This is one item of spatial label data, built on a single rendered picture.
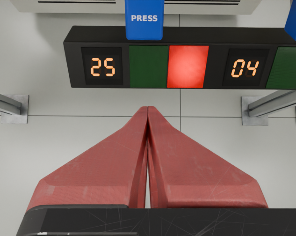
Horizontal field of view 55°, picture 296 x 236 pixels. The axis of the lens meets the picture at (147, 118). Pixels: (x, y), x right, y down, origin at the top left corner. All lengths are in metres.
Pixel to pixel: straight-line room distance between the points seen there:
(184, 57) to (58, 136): 0.73
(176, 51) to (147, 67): 0.03
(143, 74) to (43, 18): 0.82
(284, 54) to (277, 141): 0.73
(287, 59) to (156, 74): 0.10
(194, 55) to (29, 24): 0.85
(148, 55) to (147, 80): 0.02
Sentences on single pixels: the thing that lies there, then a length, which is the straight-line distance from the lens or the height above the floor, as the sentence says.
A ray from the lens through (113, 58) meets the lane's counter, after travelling 0.22.
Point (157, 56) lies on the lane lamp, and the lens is 0.22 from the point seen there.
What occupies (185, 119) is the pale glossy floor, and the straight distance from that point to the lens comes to 0.88.
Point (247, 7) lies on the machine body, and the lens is 0.91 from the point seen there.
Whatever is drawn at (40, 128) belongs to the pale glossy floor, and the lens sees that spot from 0.93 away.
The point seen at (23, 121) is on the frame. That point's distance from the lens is 0.94.
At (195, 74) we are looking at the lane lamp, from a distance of 0.23.
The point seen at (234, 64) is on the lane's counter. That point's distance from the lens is 0.23.
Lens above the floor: 0.87
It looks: 83 degrees down
